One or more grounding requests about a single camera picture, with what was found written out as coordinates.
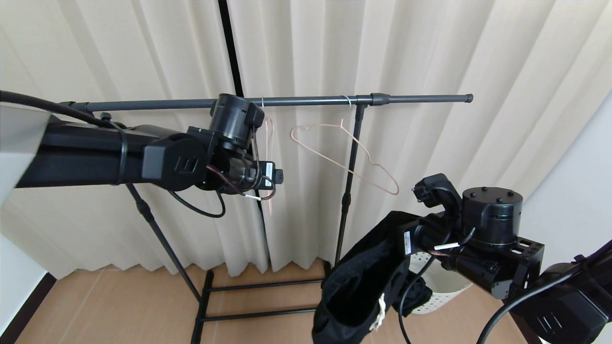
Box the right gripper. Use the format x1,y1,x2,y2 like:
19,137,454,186
414,212,467,261

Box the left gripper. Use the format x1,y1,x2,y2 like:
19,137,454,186
218,152,263,193

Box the pink clothes hanger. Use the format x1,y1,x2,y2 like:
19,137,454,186
261,97,275,216
290,118,400,195

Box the black garment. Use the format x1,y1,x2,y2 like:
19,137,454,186
394,272,433,318

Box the black shorts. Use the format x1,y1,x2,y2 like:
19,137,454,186
312,210,421,344

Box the white laundry basket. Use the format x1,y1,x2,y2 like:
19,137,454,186
409,252,474,315

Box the black clothes rack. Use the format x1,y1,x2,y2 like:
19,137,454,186
60,93,474,344

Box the white curtain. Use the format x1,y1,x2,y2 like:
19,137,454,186
0,0,271,280
227,0,612,278

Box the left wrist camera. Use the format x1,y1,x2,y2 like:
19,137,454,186
260,161,284,189

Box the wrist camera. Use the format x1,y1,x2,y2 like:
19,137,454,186
401,173,463,259
260,161,284,189

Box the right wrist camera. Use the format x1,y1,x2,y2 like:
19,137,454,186
401,173,463,259

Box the black cable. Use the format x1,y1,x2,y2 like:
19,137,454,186
168,189,226,219
476,239,612,344
398,227,476,344
0,91,130,184

